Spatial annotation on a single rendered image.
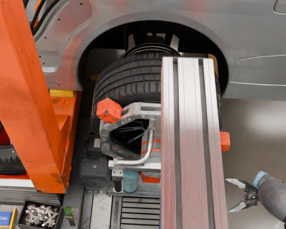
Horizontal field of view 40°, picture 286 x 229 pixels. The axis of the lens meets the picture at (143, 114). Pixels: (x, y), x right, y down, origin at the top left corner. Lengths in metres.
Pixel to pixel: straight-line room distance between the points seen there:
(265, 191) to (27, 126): 0.91
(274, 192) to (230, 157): 1.61
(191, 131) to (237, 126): 2.48
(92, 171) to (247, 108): 1.40
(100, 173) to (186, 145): 1.78
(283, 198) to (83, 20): 1.14
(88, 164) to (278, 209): 1.34
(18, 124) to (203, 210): 1.14
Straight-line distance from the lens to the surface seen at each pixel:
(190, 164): 0.60
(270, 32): 1.91
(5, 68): 1.33
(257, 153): 3.03
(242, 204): 1.92
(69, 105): 2.29
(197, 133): 0.63
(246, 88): 2.21
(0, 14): 1.15
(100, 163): 2.40
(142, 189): 2.61
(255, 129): 3.13
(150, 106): 1.74
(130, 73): 1.81
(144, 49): 2.10
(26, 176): 2.58
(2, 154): 2.42
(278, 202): 1.35
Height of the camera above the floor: 2.56
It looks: 57 degrees down
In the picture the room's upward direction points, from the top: 3 degrees clockwise
